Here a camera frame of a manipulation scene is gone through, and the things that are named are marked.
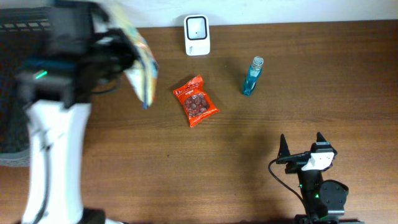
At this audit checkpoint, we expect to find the cream chips bag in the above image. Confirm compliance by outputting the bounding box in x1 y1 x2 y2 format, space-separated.
104 1 159 109

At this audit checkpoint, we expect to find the red snack bag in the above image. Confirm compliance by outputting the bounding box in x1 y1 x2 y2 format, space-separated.
173 75 220 128

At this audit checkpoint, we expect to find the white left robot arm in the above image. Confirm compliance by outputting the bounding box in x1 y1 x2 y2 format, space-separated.
16 1 138 224

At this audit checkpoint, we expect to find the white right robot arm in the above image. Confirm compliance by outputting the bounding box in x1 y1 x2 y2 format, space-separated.
268 132 360 224

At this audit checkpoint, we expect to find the white barcode scanner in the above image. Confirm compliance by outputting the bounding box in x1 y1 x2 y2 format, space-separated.
183 14 211 56

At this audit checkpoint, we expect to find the dark grey plastic basket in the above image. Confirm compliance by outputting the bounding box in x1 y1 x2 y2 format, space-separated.
1 7 63 167

